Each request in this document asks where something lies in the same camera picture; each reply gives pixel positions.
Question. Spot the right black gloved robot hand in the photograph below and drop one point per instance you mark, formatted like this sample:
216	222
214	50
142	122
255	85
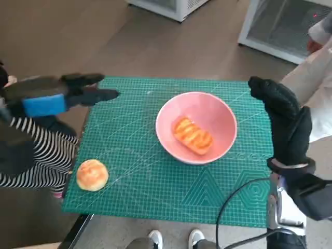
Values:
290	127

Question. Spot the person's white shoe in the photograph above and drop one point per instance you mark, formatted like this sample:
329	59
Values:
155	238
196	237

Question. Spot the pink bowl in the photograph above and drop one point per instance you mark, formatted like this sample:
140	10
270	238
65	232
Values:
220	122

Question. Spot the left bare black robot hand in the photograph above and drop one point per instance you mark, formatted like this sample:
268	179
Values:
44	105

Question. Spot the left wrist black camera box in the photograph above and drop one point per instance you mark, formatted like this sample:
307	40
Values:
15	153

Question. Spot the round toy bread bun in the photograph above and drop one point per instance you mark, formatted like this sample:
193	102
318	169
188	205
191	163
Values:
92	175

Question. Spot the person's grey leg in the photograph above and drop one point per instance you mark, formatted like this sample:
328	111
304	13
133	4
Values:
206	245
140	243

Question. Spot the long striped toy bread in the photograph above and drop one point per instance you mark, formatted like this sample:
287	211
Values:
193	136

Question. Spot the person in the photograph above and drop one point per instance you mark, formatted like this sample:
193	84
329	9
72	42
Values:
46	155
321	85

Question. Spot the white mesh cabinet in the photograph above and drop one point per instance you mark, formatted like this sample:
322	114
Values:
166	6
275	26

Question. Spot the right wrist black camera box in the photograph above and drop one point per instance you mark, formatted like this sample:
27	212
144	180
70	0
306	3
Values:
316	199

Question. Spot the person's hand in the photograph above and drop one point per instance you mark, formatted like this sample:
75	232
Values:
314	46

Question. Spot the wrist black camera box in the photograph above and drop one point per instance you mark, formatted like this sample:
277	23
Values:
15	153
316	199

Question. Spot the black table frame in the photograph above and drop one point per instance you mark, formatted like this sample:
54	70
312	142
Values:
77	230

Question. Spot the green cutting mat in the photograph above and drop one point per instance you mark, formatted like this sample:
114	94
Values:
142	186

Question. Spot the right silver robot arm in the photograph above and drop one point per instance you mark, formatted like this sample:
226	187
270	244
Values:
276	205

